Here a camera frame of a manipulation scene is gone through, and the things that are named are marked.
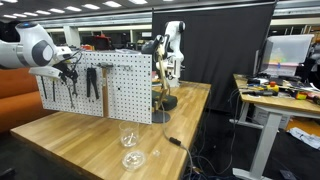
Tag black padded base block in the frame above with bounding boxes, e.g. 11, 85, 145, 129
151, 90, 179, 112

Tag white metal pegboard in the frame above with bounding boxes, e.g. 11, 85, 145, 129
35, 51, 154, 125

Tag orange sofa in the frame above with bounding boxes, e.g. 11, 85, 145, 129
0, 67, 59, 135

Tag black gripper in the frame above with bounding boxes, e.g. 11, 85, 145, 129
54, 61, 80, 88

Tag grey cable with inline switch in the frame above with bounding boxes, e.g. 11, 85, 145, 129
159, 101, 195, 180

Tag white papers on floor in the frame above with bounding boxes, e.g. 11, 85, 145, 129
287, 126, 320, 151

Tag wooden lamp stand black head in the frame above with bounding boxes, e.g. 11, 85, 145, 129
140, 34, 172, 125

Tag white box under desk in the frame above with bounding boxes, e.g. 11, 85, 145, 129
251, 105, 291, 131

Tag small steel combination wrench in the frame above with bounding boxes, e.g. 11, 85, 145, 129
65, 82, 76, 110

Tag wooden handle hammer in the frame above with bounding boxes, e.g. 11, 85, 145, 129
96, 61, 112, 119

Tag short yellow T-handle hex key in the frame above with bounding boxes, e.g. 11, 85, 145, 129
51, 77, 57, 102

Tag black computer monitor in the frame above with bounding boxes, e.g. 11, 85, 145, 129
252, 38, 275, 79

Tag black pliers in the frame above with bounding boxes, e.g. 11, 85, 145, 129
85, 67, 101, 101

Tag red toolbox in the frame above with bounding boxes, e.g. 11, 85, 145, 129
81, 34, 115, 51

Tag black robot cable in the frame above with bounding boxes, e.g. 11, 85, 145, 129
62, 48, 85, 73

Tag papers atop pegboard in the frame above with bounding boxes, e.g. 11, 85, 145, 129
114, 48, 142, 55

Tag large steel combination wrench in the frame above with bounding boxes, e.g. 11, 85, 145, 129
70, 71, 80, 99

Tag wooden side desk white legs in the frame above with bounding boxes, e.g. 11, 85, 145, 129
231, 73, 320, 180

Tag metal double pegboard hook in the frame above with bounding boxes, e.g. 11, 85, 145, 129
112, 63, 133, 71

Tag black curtain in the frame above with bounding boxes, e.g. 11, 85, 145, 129
151, 1, 277, 114

